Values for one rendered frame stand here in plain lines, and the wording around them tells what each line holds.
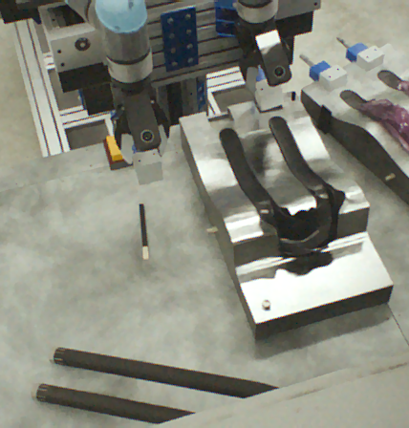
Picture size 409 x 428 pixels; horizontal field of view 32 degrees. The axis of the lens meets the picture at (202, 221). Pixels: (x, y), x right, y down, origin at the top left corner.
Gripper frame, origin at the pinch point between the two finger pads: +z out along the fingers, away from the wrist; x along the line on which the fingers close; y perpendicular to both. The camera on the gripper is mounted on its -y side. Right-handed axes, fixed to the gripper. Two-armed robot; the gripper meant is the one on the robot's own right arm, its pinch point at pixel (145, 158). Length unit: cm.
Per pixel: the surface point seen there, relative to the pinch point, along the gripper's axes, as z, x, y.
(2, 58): 96, 33, 160
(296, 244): 7.7, -22.4, -22.9
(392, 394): -52, -5, -76
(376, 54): 7, -58, 20
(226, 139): 6.5, -17.8, 5.4
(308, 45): 95, -90, 126
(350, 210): 1.6, -32.2, -22.9
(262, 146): 6.4, -24.1, 1.1
